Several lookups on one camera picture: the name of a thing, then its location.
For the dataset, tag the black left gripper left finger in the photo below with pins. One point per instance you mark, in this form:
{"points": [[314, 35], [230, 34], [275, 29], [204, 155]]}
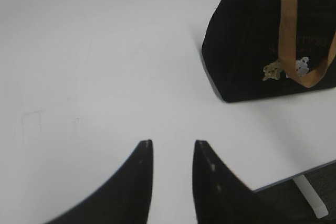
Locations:
{"points": [[124, 198]]}

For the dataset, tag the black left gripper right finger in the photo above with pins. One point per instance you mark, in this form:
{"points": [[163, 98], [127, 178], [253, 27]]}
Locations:
{"points": [[220, 197]]}

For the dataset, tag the white table leg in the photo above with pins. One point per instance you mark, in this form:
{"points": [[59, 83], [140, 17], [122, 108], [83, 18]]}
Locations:
{"points": [[318, 206]]}

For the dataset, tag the black canvas tote bag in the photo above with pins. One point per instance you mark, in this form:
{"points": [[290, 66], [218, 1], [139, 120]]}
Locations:
{"points": [[257, 49]]}

